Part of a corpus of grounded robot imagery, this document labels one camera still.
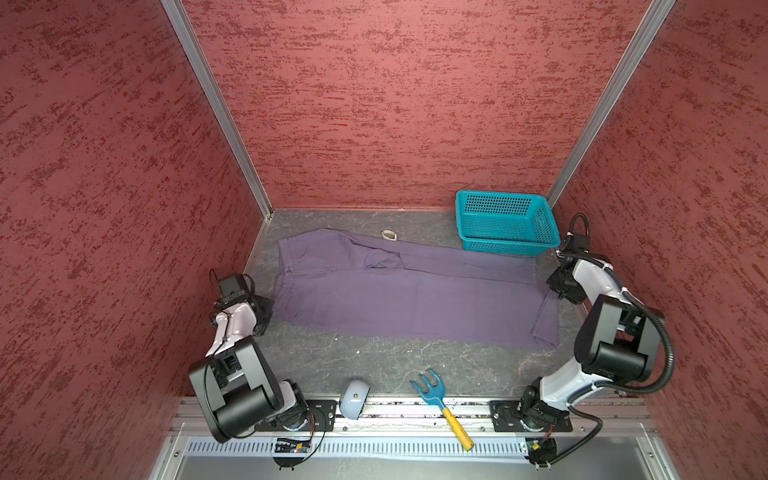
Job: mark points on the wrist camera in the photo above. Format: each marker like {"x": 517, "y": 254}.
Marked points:
{"x": 232, "y": 290}
{"x": 575, "y": 243}

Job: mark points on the slotted white cable duct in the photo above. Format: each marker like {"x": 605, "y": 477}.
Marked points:
{"x": 507, "y": 449}

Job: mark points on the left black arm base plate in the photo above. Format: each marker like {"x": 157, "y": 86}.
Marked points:
{"x": 314, "y": 415}

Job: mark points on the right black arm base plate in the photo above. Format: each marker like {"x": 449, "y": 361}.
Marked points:
{"x": 509, "y": 416}

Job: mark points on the purple trousers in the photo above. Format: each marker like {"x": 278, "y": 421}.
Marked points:
{"x": 354, "y": 284}

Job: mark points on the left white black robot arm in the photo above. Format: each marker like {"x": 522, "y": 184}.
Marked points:
{"x": 234, "y": 385}

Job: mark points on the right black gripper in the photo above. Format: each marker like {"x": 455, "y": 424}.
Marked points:
{"x": 575, "y": 296}

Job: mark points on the beige rubber band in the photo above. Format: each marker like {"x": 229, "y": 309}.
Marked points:
{"x": 389, "y": 235}

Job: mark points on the blue toy rake yellow handle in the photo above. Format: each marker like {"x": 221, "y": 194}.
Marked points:
{"x": 431, "y": 390}

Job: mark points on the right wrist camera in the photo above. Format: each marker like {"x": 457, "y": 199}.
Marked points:
{"x": 575, "y": 243}

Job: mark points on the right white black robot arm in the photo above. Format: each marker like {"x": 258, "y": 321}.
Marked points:
{"x": 622, "y": 344}

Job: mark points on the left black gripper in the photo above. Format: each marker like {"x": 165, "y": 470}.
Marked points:
{"x": 268, "y": 304}

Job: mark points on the aluminium front rail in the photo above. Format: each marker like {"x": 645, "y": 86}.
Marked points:
{"x": 392, "y": 416}

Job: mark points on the teal plastic basket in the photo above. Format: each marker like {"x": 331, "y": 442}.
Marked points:
{"x": 505, "y": 223}

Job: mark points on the grey computer mouse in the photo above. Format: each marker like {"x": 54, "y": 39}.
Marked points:
{"x": 353, "y": 399}

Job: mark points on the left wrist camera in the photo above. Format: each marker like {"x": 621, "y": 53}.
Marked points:
{"x": 232, "y": 290}

